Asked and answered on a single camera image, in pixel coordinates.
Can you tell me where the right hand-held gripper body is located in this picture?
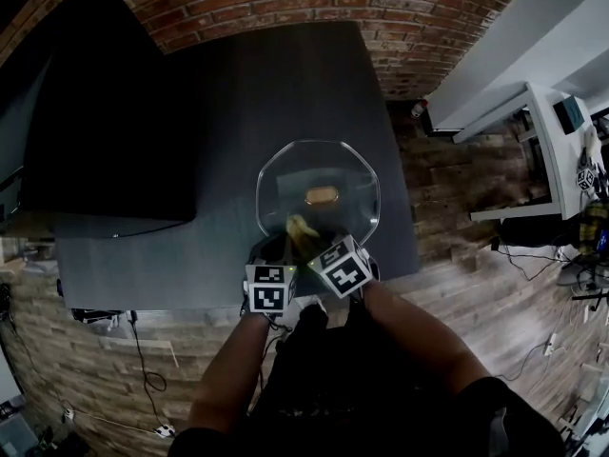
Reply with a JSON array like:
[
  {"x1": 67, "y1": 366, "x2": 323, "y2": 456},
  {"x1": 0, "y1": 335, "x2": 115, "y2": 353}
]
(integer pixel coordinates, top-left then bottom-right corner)
[{"x1": 307, "y1": 234, "x2": 380, "y2": 300}]

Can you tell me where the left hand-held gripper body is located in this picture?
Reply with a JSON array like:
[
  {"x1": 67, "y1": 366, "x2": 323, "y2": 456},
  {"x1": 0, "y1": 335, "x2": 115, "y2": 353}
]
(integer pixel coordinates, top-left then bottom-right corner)
[{"x1": 243, "y1": 264, "x2": 299, "y2": 314}]

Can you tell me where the yellow sponge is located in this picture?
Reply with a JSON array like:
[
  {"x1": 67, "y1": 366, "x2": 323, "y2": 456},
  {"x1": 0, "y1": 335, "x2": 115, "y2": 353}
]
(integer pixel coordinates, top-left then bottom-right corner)
[{"x1": 285, "y1": 214, "x2": 319, "y2": 249}]

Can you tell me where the person's left forearm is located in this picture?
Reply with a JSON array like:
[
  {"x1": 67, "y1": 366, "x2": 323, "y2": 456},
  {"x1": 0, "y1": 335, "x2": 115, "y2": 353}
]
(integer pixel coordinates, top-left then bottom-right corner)
[{"x1": 187, "y1": 311, "x2": 270, "y2": 435}]

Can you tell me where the person's right forearm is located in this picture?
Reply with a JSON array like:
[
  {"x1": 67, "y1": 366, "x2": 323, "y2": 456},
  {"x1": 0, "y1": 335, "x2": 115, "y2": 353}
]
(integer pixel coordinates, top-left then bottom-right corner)
[{"x1": 361, "y1": 281, "x2": 491, "y2": 394}]

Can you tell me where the person's left white shoe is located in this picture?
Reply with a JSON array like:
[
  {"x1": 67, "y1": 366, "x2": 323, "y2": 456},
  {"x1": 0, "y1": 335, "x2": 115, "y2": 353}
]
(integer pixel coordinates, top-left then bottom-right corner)
[{"x1": 294, "y1": 295, "x2": 329, "y2": 323}]

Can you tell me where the person's black shirt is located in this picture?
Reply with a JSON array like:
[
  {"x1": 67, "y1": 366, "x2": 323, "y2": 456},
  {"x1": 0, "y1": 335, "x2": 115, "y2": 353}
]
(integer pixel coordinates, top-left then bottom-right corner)
[{"x1": 168, "y1": 302, "x2": 567, "y2": 457}]

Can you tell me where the white desk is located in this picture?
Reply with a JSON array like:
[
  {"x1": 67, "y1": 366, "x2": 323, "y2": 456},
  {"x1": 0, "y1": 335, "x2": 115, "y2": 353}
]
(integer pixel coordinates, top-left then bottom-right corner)
[{"x1": 451, "y1": 81, "x2": 600, "y2": 223}]

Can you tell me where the yellow plaid cloth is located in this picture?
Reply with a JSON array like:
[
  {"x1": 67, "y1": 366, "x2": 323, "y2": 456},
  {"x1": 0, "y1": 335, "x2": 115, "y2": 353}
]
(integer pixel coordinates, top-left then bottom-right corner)
[{"x1": 578, "y1": 200, "x2": 609, "y2": 256}]

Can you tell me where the small black box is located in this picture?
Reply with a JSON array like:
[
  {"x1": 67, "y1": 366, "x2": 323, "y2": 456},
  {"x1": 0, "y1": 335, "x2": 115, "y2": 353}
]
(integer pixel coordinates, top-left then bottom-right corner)
[{"x1": 552, "y1": 96, "x2": 586, "y2": 135}]

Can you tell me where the black floor cable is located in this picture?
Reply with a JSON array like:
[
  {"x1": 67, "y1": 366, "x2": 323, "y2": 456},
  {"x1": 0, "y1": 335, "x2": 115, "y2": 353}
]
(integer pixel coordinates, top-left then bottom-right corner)
[{"x1": 128, "y1": 309, "x2": 167, "y2": 430}]

